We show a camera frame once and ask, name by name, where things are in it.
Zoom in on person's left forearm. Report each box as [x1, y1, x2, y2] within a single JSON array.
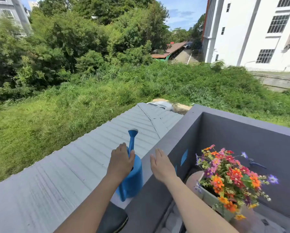
[[54, 174, 126, 233]]

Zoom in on dark grey yellow-trimmed cloth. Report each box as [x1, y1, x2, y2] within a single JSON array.
[[96, 201, 129, 233]]

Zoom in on round wooden stool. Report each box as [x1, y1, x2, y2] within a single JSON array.
[[185, 170, 259, 233]]

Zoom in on grey apartment building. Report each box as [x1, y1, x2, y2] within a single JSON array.
[[0, 0, 33, 37]]

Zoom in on blue plastic watering can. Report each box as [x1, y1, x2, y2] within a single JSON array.
[[115, 128, 143, 202]]

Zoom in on tall white building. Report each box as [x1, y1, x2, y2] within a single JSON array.
[[202, 0, 290, 72]]

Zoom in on pale green flower pot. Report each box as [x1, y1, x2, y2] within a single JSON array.
[[198, 172, 236, 222]]

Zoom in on person's right forearm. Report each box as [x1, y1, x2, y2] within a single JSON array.
[[164, 176, 240, 233]]

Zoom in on person's left hand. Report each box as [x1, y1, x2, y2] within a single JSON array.
[[106, 142, 136, 185]]

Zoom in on concrete retaining wall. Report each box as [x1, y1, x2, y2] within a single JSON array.
[[250, 71, 290, 91]]

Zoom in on long red-roofed shed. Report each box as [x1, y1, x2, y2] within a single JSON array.
[[150, 41, 187, 61]]

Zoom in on colourful flowers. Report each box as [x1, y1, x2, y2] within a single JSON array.
[[194, 144, 279, 221]]

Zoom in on blue wall tap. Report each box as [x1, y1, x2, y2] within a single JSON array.
[[248, 158, 267, 170]]

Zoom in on silver car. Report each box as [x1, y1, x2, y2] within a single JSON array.
[[147, 101, 174, 112]]

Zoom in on green trees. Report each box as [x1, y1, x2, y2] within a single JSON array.
[[0, 0, 206, 102]]

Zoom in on grassy overgrown slope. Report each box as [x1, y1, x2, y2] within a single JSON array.
[[0, 60, 290, 187]]

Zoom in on grey corrugated roof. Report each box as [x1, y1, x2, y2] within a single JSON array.
[[0, 102, 184, 233]]

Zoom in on person's right hand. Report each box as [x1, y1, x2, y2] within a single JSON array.
[[150, 148, 178, 185]]

